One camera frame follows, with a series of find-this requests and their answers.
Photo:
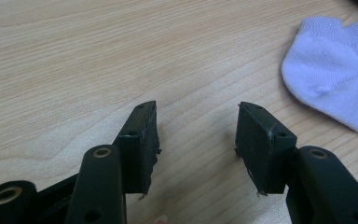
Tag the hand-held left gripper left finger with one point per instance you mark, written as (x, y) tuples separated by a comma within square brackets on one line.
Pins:
[(136, 155)]

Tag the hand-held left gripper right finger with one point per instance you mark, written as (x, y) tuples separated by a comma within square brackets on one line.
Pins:
[(261, 149)]

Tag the white sock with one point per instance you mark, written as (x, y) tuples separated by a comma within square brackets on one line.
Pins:
[(335, 71)]

